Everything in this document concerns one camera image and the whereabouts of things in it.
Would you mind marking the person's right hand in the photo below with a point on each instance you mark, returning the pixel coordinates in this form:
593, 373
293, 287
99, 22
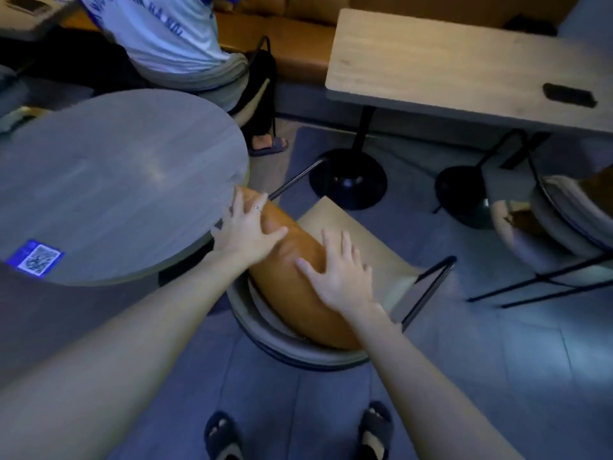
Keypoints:
345, 289

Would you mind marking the person's right forearm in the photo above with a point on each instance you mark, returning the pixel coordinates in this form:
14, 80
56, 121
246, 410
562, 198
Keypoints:
421, 392

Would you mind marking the person's left thumb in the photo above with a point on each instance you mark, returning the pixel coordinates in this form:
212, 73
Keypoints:
277, 236

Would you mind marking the grey chair with beige seat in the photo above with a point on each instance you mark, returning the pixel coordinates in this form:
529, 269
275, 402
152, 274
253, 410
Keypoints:
383, 268

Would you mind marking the black round table base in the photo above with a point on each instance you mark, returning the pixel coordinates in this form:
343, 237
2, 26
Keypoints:
459, 196
347, 179

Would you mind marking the rectangular light wooden table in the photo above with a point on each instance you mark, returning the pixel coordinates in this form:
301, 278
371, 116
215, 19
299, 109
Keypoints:
455, 71

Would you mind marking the blue square code sticker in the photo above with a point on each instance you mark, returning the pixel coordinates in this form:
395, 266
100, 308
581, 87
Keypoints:
35, 259

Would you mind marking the black metal frame chair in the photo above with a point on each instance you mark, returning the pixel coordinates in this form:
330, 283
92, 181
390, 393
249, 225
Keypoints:
262, 90

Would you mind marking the person's left forearm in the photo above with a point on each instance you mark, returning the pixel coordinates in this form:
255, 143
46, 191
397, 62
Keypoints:
119, 359

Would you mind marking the person's left black sandal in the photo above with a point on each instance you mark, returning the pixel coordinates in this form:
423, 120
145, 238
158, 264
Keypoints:
223, 438

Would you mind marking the orange-brown leather cushion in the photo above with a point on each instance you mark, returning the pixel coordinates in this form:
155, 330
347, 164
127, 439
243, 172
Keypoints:
297, 292

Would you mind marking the small grey table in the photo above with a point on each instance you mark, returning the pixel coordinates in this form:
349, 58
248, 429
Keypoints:
28, 21

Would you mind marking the person's right little finger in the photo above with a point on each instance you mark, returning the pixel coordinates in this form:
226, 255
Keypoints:
367, 274

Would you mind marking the round grey wooden table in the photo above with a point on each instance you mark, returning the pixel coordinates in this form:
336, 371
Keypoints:
115, 181

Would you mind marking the person's black sandal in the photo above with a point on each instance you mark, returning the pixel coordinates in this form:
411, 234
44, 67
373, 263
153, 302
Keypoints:
223, 438
376, 431

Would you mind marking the person's right black sandal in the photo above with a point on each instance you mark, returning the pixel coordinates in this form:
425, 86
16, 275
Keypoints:
376, 431

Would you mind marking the person's right middle finger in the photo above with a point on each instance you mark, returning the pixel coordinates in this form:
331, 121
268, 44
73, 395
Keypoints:
345, 249

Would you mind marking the person's left middle finger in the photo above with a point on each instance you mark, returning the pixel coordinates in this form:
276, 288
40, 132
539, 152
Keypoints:
238, 202

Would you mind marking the black phone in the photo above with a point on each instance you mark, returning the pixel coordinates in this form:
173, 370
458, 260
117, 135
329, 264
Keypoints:
569, 95

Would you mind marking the person's left little finger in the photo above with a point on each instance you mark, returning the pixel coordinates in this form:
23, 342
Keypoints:
217, 233

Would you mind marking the grey chair with black legs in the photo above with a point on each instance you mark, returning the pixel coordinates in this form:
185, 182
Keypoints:
560, 225

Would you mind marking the dark phone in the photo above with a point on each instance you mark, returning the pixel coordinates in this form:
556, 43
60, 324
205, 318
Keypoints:
27, 4

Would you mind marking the brown leather bench sofa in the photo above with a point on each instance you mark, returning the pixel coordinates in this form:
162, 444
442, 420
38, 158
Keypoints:
297, 43

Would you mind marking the person's left hand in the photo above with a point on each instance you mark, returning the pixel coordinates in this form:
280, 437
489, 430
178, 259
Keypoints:
244, 237

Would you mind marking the person's right thumb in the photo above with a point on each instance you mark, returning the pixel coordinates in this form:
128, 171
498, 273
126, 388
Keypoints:
309, 271

